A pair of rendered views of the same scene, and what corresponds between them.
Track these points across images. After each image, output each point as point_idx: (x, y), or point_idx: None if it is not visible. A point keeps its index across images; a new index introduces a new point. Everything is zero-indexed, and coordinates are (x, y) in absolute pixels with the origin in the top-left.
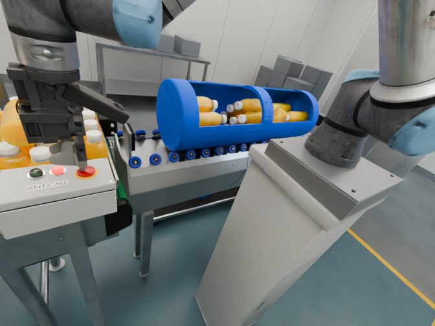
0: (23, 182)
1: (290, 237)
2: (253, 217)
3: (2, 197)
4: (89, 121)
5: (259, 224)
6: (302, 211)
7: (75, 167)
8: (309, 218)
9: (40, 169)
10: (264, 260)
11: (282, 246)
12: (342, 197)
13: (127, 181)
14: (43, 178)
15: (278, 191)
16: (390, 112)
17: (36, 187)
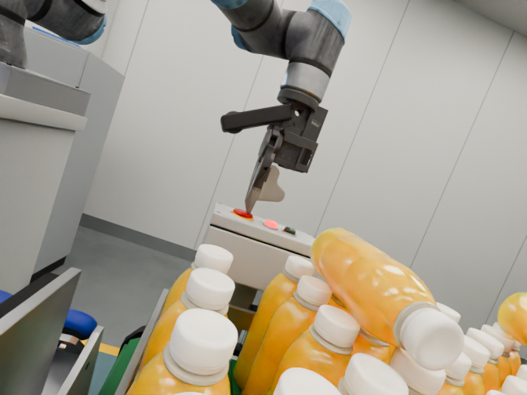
0: (296, 233)
1: (53, 170)
2: (3, 204)
3: (304, 233)
4: (217, 282)
5: (16, 201)
6: (61, 133)
7: (253, 222)
8: (66, 134)
9: (287, 227)
10: (30, 232)
11: (47, 188)
12: (84, 96)
13: (85, 385)
14: (281, 229)
15: (35, 134)
16: (96, 19)
17: (283, 226)
